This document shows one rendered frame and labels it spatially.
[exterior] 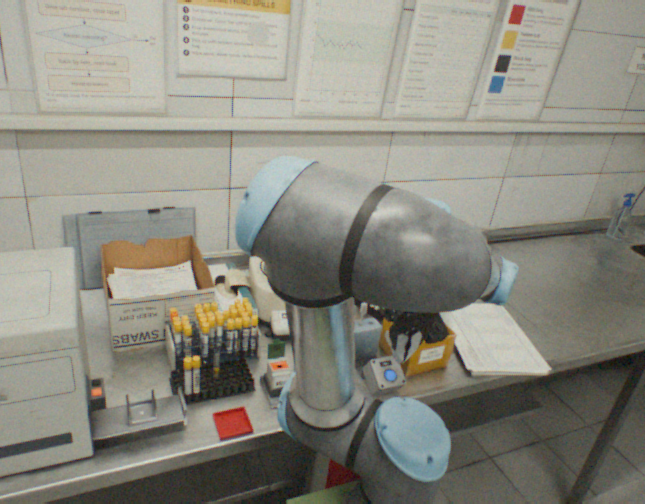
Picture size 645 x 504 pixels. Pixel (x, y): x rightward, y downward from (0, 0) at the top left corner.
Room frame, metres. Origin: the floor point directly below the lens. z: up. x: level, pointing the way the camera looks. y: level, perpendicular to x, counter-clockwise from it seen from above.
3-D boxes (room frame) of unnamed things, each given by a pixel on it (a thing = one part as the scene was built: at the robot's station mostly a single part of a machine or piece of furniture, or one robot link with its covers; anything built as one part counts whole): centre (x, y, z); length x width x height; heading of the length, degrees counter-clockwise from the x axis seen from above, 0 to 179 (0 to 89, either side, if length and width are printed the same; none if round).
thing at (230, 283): (1.17, 0.23, 0.92); 0.24 x 0.12 x 0.10; 27
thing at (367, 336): (1.02, -0.11, 0.92); 0.10 x 0.07 x 0.10; 119
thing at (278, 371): (0.87, 0.06, 0.92); 0.05 x 0.04 x 0.06; 25
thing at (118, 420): (0.71, 0.33, 0.92); 0.21 x 0.07 x 0.05; 117
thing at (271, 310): (1.21, 0.06, 0.94); 0.30 x 0.24 x 0.12; 18
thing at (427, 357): (1.06, -0.26, 0.93); 0.13 x 0.13 x 0.10; 29
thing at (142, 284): (1.10, 0.41, 0.95); 0.29 x 0.25 x 0.15; 27
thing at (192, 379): (0.86, 0.20, 0.93); 0.17 x 0.09 x 0.11; 116
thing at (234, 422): (0.76, 0.14, 0.88); 0.07 x 0.07 x 0.01; 27
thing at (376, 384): (0.94, -0.17, 0.92); 0.13 x 0.07 x 0.08; 27
